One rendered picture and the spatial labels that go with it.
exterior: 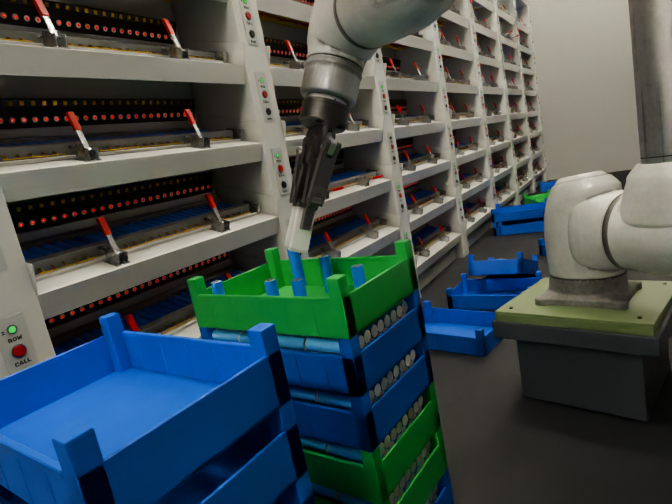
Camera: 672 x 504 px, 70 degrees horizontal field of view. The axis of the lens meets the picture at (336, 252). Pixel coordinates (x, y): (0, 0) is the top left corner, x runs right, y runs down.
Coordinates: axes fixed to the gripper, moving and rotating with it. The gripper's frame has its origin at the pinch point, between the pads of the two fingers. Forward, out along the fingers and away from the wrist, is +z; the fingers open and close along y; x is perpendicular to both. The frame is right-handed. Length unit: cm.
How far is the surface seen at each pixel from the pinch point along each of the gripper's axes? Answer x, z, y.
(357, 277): -5.7, 5.0, -11.4
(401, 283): -13.2, 4.7, -11.2
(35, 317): 34.0, 21.6, 13.4
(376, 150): -57, -37, 90
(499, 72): -200, -146, 205
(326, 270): -6.8, 5.6, 1.8
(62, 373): 28.3, 23.4, -5.8
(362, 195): -47, -17, 74
